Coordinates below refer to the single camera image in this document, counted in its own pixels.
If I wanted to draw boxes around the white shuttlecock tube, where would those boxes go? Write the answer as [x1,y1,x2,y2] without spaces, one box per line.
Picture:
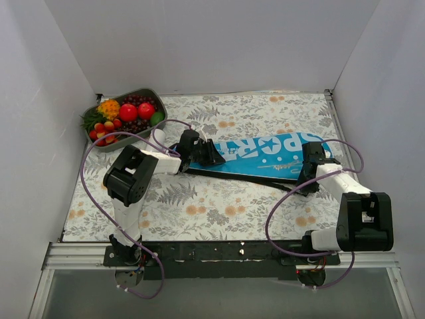
[148,129,166,149]

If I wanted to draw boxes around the blue racket bag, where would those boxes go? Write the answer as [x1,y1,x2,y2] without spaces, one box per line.
[184,132,336,189]

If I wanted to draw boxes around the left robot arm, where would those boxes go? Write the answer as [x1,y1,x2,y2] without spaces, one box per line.
[104,129,226,266]

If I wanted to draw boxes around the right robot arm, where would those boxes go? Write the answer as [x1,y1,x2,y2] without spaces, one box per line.
[296,142,394,264]

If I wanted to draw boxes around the green lime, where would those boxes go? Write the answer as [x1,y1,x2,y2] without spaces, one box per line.
[149,112,165,127]

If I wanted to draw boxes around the floral tablecloth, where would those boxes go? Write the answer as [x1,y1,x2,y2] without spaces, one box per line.
[61,93,352,242]

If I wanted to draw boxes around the red apple right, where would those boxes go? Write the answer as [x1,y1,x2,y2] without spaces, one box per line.
[137,102,155,120]

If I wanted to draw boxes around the red apple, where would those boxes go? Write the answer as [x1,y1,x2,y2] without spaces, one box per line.
[137,102,155,120]
[119,104,138,122]

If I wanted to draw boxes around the grey fruit tray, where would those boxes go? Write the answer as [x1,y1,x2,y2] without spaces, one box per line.
[81,88,167,153]

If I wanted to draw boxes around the dark grape bunch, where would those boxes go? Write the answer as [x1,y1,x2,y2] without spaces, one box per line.
[122,94,156,108]

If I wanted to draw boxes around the red apple left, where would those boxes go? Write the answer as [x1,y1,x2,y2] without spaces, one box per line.
[119,104,138,122]

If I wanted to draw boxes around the orange flower fruit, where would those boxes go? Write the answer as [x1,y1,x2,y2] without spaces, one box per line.
[96,99,121,121]

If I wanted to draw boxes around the small red yellow fruits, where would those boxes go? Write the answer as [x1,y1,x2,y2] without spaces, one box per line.
[88,118,122,147]

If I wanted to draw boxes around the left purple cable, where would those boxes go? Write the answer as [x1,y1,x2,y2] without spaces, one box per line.
[80,119,193,299]

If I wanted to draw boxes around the purple cable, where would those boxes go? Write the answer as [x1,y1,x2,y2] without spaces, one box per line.
[80,119,193,299]
[264,139,365,290]

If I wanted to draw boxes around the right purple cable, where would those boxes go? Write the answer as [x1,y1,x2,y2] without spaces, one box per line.
[264,139,365,290]

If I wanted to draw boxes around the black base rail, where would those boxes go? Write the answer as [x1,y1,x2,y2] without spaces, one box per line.
[103,240,323,280]

